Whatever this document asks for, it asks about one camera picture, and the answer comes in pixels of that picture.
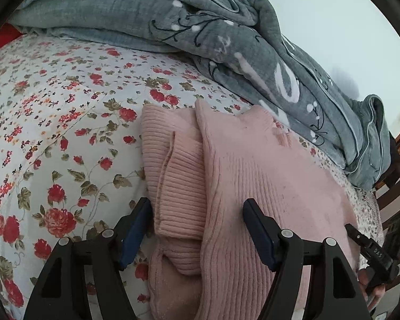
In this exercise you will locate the red pillow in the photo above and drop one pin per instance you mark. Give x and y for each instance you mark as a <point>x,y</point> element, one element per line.
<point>0,40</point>

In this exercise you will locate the person's right hand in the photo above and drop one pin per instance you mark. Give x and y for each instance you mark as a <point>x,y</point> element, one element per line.
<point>370,283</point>

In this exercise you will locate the pink knit sweater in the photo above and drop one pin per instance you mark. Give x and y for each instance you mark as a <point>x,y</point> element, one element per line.
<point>240,160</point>

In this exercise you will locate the grey floral blanket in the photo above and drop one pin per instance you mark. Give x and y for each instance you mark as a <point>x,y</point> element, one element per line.
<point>153,3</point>

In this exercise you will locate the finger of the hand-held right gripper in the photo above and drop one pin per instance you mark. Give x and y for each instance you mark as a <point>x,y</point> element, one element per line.
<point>356,234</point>

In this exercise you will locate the floral bed sheet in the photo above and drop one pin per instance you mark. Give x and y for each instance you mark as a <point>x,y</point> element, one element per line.
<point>53,106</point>

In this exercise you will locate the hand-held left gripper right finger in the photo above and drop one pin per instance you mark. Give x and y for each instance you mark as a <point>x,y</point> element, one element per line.
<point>260,236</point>

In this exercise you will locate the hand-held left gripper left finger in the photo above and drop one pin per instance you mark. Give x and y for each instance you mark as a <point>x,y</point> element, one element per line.
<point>135,236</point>

